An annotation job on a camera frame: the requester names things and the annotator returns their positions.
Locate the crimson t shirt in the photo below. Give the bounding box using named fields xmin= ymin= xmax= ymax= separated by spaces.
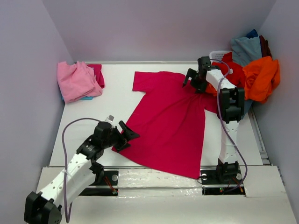
xmin=121 ymin=71 xmax=217 ymax=179

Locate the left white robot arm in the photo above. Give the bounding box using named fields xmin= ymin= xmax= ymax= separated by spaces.
xmin=24 ymin=119 xmax=140 ymax=224

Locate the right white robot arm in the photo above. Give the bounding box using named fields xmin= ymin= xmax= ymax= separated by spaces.
xmin=183 ymin=56 xmax=245 ymax=185

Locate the white plastic basket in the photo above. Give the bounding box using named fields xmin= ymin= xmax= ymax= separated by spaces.
xmin=209 ymin=50 xmax=231 ymax=60

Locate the red t shirt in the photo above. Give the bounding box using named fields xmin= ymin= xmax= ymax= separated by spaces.
xmin=213 ymin=52 xmax=245 ymax=88

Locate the light blue t shirt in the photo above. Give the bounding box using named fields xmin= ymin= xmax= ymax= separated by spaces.
xmin=230 ymin=37 xmax=262 ymax=67

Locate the orange t shirt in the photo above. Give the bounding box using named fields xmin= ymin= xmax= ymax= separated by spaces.
xmin=212 ymin=53 xmax=280 ymax=103

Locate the magenta folded t shirt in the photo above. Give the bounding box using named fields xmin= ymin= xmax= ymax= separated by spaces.
xmin=87 ymin=64 xmax=105 ymax=88

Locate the pink folded t shirt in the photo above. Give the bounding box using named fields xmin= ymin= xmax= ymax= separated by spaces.
xmin=57 ymin=61 xmax=103 ymax=104

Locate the royal blue t shirt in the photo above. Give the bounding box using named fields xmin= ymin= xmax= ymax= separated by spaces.
xmin=245 ymin=29 xmax=258 ymax=39

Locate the dark maroon t shirt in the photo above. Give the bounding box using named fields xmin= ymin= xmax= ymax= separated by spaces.
xmin=259 ymin=35 xmax=272 ymax=57

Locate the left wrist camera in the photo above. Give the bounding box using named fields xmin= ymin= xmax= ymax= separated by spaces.
xmin=105 ymin=115 xmax=114 ymax=124

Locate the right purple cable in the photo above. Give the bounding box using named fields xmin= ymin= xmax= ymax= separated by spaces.
xmin=210 ymin=59 xmax=248 ymax=194

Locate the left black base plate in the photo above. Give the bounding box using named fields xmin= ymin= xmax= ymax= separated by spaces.
xmin=80 ymin=170 xmax=119 ymax=196

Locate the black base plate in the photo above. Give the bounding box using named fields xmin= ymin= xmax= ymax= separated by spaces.
xmin=197 ymin=169 xmax=246 ymax=196
xmin=80 ymin=170 xmax=119 ymax=196

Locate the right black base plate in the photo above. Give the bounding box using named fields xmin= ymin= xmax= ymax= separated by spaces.
xmin=197 ymin=169 xmax=246 ymax=196

